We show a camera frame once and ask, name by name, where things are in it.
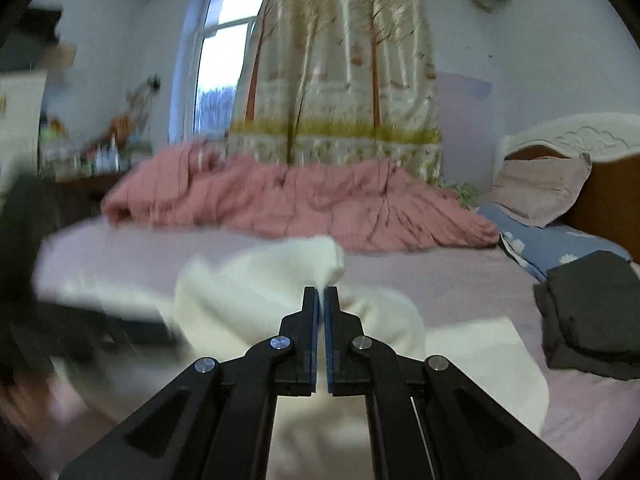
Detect bed with pink sheet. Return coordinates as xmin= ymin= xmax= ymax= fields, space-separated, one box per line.
xmin=32 ymin=220 xmax=640 ymax=480

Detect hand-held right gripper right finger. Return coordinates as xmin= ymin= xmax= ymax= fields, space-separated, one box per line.
xmin=324 ymin=286 xmax=582 ymax=480

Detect dark wooden desk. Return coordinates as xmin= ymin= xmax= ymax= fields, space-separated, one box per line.
xmin=37 ymin=170 xmax=131 ymax=226

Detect cream printed hoodie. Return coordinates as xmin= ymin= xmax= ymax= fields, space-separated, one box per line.
xmin=172 ymin=235 xmax=551 ymax=480

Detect tree print curtain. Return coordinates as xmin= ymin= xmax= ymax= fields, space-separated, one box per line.
xmin=227 ymin=0 xmax=443 ymax=183

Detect green patterned cloth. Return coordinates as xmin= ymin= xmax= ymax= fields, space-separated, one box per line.
xmin=440 ymin=180 xmax=481 ymax=211

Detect white wardrobe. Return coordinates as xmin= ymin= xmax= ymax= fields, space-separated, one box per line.
xmin=0 ymin=67 xmax=48 ymax=196

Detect beige pillow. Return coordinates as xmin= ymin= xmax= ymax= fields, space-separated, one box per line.
xmin=492 ymin=152 xmax=593 ymax=228

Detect pink quilt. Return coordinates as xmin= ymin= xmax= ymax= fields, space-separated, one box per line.
xmin=100 ymin=140 xmax=501 ymax=253

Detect dark grey folded clothes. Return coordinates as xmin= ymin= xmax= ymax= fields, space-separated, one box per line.
xmin=534 ymin=250 xmax=640 ymax=381

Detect white and wooden headboard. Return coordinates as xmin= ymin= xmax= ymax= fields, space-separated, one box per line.
xmin=495 ymin=112 xmax=640 ymax=266

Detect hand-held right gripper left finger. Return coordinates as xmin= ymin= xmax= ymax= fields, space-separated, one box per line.
xmin=59 ymin=286 xmax=321 ymax=480

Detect white framed window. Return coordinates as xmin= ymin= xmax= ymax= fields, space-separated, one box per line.
xmin=167 ymin=0 xmax=271 ymax=146

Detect blue flower print pillow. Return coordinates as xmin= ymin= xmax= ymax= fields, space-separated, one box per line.
xmin=477 ymin=202 xmax=633 ymax=283

